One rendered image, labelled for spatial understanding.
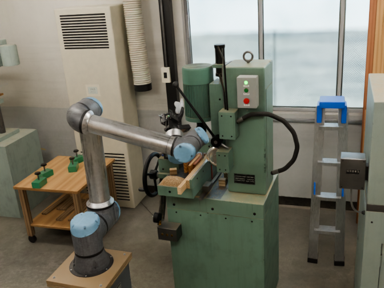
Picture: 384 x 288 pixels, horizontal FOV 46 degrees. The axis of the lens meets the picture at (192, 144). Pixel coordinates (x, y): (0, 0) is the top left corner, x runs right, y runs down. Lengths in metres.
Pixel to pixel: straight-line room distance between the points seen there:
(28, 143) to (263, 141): 2.63
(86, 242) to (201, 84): 1.02
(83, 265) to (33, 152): 2.28
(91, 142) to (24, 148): 2.16
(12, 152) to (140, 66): 1.39
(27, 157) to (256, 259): 2.58
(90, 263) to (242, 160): 0.97
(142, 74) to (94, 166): 1.65
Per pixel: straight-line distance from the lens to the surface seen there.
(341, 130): 3.12
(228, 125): 2.38
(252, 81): 2.31
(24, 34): 4.64
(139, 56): 3.87
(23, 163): 4.46
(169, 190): 2.51
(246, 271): 2.74
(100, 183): 2.42
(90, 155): 2.36
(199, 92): 2.51
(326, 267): 3.42
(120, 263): 2.50
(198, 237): 2.71
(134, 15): 3.84
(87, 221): 2.38
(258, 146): 2.47
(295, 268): 3.39
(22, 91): 4.81
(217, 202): 2.55
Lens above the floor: 1.97
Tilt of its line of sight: 20 degrees down
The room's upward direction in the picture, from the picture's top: 4 degrees counter-clockwise
